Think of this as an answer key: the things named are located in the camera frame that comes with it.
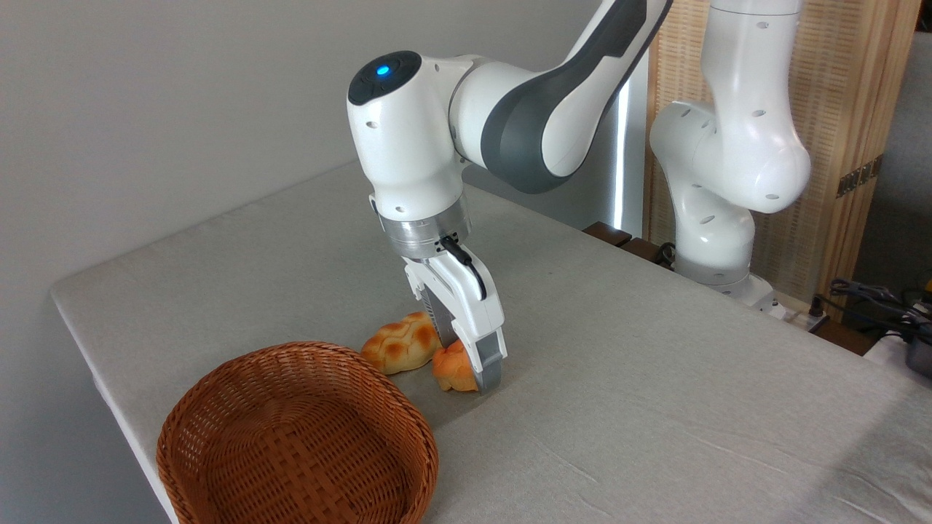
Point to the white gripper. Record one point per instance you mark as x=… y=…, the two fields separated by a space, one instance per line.
x=477 y=306

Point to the round orange bread bun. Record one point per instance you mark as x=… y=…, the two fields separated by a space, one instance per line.
x=453 y=367

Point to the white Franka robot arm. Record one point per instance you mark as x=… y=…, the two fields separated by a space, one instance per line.
x=728 y=145

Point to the long braided bread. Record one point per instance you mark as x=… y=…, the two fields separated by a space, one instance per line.
x=397 y=346

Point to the brown wicker basket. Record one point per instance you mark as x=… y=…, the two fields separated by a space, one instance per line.
x=291 y=437

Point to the dark brown wooden block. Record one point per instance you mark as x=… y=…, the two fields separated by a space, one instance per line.
x=608 y=233
x=644 y=251

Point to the grey tablecloth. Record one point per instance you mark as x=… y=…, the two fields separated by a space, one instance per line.
x=655 y=400

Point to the metal screen hinge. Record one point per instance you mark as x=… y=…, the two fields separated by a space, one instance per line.
x=859 y=176

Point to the wooden folding screen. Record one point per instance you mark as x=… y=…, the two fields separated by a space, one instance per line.
x=844 y=73

